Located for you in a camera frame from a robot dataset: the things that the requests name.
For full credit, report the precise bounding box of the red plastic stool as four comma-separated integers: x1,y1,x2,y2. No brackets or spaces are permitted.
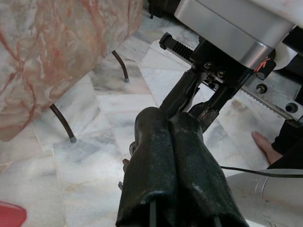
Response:
0,201,27,227

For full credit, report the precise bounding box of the marble pattern folding table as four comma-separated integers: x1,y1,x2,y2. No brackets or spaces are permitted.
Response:
0,0,144,141

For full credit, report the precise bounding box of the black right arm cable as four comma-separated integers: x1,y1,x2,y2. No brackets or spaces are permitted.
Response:
220,165,303,178

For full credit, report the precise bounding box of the person's black trouser leg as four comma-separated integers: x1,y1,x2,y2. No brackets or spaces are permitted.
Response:
269,113,303,170

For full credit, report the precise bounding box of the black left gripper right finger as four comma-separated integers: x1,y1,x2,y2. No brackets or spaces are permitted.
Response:
169,112,249,227

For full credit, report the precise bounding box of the person's bare foot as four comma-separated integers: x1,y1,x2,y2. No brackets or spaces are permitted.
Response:
251,131,284,165

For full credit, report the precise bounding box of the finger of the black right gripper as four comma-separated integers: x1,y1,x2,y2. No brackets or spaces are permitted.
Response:
160,68,202,118
189,84,235,132

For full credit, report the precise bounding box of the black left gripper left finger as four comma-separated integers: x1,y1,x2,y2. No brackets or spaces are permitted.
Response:
115,106,180,227

